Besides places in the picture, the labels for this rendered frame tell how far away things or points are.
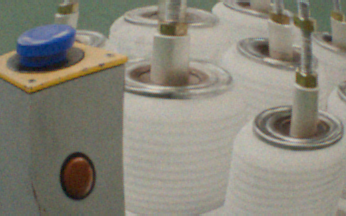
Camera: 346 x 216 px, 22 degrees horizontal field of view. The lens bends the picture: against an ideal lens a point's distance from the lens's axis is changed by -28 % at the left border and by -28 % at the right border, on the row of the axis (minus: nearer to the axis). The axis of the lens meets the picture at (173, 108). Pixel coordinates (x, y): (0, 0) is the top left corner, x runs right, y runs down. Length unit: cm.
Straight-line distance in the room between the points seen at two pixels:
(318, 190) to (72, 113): 17
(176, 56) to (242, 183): 11
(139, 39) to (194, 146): 17
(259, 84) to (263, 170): 16
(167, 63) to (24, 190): 22
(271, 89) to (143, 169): 12
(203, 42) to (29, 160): 36
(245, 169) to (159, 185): 8
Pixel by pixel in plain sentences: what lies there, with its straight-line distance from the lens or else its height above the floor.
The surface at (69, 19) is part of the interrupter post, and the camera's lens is 76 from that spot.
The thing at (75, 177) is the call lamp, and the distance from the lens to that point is 49.
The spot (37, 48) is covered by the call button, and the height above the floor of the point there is 33.
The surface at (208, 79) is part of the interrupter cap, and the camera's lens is 68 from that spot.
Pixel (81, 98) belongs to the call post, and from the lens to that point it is 49.
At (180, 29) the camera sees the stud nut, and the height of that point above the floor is 29.
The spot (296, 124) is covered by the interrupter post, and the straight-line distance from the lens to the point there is 60.
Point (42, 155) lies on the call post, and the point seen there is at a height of 28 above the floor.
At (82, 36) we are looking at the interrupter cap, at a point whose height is 25.
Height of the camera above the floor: 45
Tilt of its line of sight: 18 degrees down
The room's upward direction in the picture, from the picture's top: 3 degrees clockwise
